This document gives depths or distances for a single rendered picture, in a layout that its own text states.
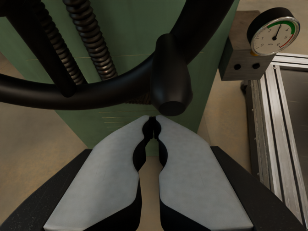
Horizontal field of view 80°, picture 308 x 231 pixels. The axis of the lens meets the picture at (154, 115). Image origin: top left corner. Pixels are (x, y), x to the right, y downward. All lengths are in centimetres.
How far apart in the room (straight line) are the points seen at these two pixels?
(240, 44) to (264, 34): 6
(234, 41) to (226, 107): 71
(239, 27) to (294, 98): 58
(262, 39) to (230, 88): 84
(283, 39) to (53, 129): 102
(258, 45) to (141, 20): 19
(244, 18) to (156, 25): 18
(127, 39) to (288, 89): 76
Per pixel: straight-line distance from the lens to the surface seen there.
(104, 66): 24
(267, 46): 35
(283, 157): 75
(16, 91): 23
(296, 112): 91
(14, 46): 46
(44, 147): 108
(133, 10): 34
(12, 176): 111
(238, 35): 40
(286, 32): 34
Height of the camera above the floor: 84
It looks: 58 degrees down
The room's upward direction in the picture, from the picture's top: 5 degrees counter-clockwise
